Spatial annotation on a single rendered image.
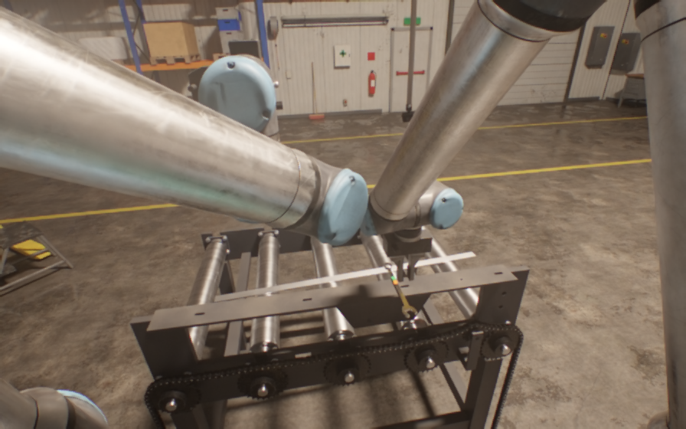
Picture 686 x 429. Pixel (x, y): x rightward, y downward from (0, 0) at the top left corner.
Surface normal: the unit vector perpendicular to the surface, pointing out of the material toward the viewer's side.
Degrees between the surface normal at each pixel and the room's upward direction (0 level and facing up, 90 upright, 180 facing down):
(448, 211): 90
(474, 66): 111
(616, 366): 0
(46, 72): 71
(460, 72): 103
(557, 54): 90
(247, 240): 90
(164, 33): 90
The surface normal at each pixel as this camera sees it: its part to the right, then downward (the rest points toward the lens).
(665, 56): -0.99, 0.16
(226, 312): -0.04, -0.89
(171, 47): 0.17, 0.44
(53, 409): 0.44, -0.89
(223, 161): 0.81, 0.09
